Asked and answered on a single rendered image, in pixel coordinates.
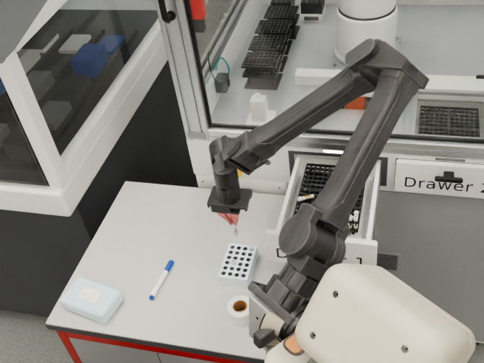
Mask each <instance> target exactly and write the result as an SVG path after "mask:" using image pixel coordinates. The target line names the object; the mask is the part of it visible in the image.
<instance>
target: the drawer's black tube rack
mask: <svg viewBox="0 0 484 363"><path fill-rule="evenodd" d="M308 166H310V167H308ZM312 166H314V167H312ZM317 166H319V168H317ZM321 167H325V168H321ZM326 167H329V169H327V168H326ZM331 168H335V165H325V164H315V163H307V164H306V167H305V173H304V176H303V178H302V184H301V187H300V192H299V195H298V197H299V196H301V197H303V196H306V195H310V194H314V198H311V199H308V200H303V201H299V202H298V200H297V203H296V206H295V211H294V212H298V210H299V209H300V206H301V204H302V203H307V204H310V205H311V204H312V202H313V201H315V199H316V198H317V197H318V195H319V194H320V193H321V191H322V190H323V188H324V186H325V185H326V183H327V181H328V179H329V177H330V175H331V174H332V172H331V171H333V170H334V169H331ZM306 170H309V171H306ZM312 170H314V171H312ZM326 171H328V172H326ZM305 174H306V175H305ZM304 178H305V179H304ZM303 182H304V183H303ZM364 188H365V184H364V186H363V188H362V190H361V192H360V194H359V196H358V197H357V200H356V202H355V204H354V206H353V209H352V211H351V215H352V216H353V218H354V211H356V210H357V211H359V216H358V218H359V221H360V216H361V211H362V203H363V197H364ZM301 192H302V193H301ZM297 205H298V206H297ZM296 210H297V211H296ZM317 223H318V224H320V225H322V226H323V227H324V225H325V224H326V223H325V222H323V221H322V220H318V221H317ZM347 227H348V228H349V226H348V225H347ZM349 229H350V230H351V231H350V232H352V234H355V233H358V230H359V223H358V226H357V229H355V228H354V224H352V228H349Z"/></svg>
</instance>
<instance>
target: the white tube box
mask: <svg viewBox="0 0 484 363"><path fill-rule="evenodd" d="M253 247H254V250H253V251H250V250H249V245H243V244H237V243H229V245H228V249H227V251H226V253H225V257H224V259H223V262H222V265H221V268H220V271H219V274H218V281H219V285H225V286H230V287H240V288H246V289H248V286H249V285H250V282H251V278H252V275H253V273H254V268H255V266H256V262H257V259H258V256H259V252H258V247H257V246H253ZM232 259H235V260H236V264H235V265H232V264H231V260H232Z"/></svg>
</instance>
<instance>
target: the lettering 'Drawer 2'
mask: <svg viewBox="0 0 484 363"><path fill-rule="evenodd" d="M407 179H413V180H414V184H413V185H411V186H407V185H406V184H407ZM428 182H432V183H433V184H427V185H426V187H427V188H428V189H432V188H433V189H434V187H435V183H434V182H433V181H428ZM451 184H452V183H450V184H449V186H448V188H447V183H446V182H444V184H443V186H442V187H441V184H440V182H439V187H440V189H443V187H444V185H445V186H446V190H449V188H450V186H451ZM415 185H416V180H415V179H414V178H410V177H406V178H405V187H413V186H415ZM428 185H433V187H428ZM457 185H458V184H455V185H454V189H455V190H456V191H462V190H458V189H456V188H455V187H456V186H457ZM460 185H461V187H459V188H463V185H462V184H460Z"/></svg>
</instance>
